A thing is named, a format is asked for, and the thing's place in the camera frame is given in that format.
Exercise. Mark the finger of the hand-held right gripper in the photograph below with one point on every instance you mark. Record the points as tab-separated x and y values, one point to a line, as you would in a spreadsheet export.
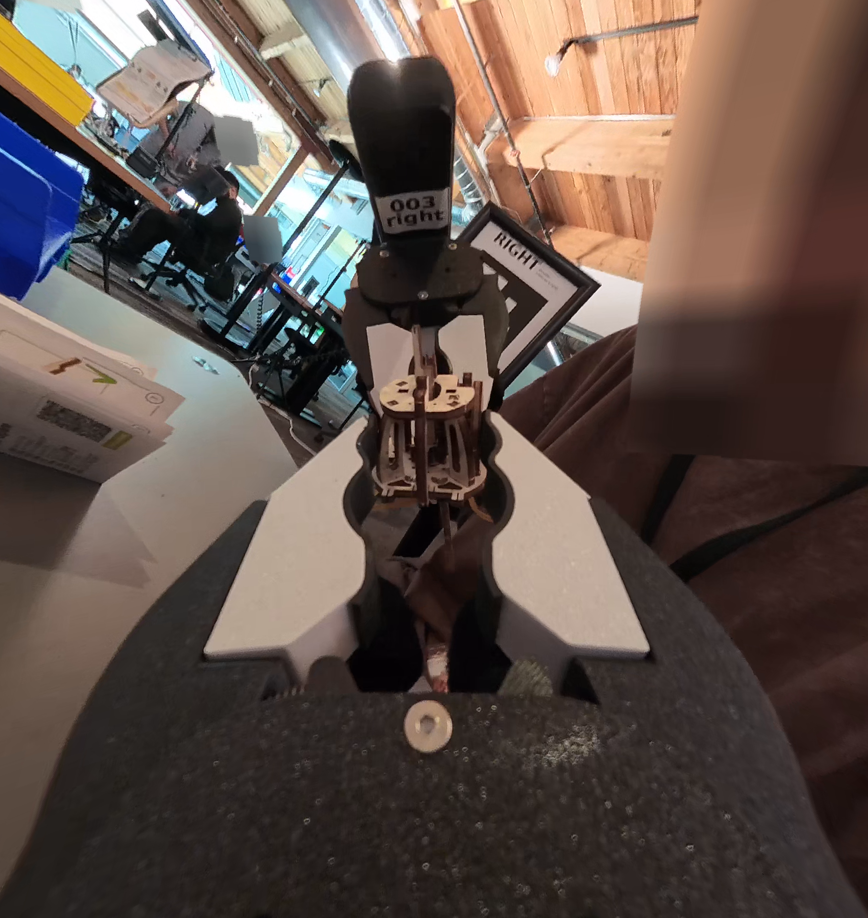
466	351
391	355

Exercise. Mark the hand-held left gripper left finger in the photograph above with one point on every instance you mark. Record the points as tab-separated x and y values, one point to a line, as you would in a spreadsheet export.
290	559

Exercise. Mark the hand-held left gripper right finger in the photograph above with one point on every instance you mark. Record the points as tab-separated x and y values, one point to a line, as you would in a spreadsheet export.
563	559

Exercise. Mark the small wooden part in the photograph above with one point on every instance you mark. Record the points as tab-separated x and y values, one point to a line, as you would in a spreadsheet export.
424	351

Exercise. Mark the wooden model assembly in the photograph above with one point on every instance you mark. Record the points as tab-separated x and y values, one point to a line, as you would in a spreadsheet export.
434	444

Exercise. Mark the black desk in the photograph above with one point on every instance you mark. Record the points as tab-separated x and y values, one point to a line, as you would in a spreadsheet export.
304	380

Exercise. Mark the black framed sign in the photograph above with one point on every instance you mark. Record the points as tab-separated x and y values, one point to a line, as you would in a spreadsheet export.
541	287

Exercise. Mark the ceiling spotlight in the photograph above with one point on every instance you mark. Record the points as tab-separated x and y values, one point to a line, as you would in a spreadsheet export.
556	63

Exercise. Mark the black office chair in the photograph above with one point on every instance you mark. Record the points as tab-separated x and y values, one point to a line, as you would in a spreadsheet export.
168	276

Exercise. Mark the person's brown sweater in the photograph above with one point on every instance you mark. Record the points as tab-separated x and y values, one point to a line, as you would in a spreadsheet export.
799	645

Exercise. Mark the tilted white board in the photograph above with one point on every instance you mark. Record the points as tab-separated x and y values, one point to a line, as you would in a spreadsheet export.
154	79

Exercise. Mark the wooden workbench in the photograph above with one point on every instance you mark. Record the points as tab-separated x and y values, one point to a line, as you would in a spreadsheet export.
118	167

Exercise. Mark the white printed cardboard box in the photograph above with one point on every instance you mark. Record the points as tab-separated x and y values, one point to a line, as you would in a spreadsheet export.
46	401

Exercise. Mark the yellow plastic bin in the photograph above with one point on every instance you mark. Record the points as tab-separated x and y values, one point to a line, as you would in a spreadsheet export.
25	64

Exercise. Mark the blue plastic bin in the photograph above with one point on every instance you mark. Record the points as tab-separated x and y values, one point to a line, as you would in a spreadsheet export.
10	201

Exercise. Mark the large dark ceiling duct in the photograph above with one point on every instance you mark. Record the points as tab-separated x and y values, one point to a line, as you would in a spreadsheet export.
326	29

